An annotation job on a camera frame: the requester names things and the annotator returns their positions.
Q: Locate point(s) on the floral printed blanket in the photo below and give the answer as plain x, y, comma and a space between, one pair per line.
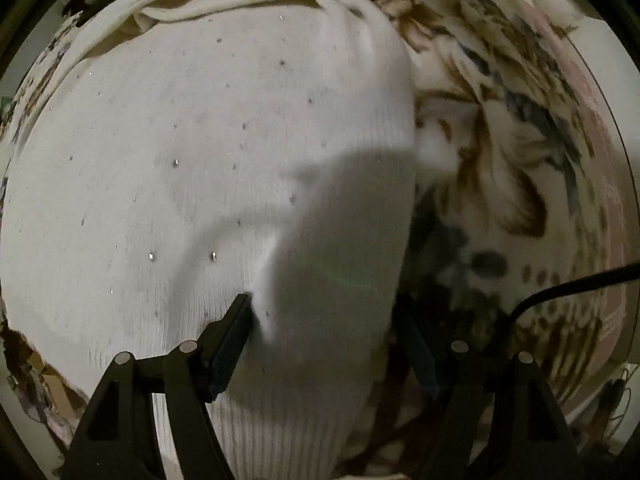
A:
505, 170

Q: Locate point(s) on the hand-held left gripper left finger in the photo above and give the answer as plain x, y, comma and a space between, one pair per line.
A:
231, 345

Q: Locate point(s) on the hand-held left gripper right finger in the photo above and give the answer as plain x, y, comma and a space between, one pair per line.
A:
419, 345

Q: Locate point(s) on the white knit sweater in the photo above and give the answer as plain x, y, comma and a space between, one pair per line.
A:
200, 170

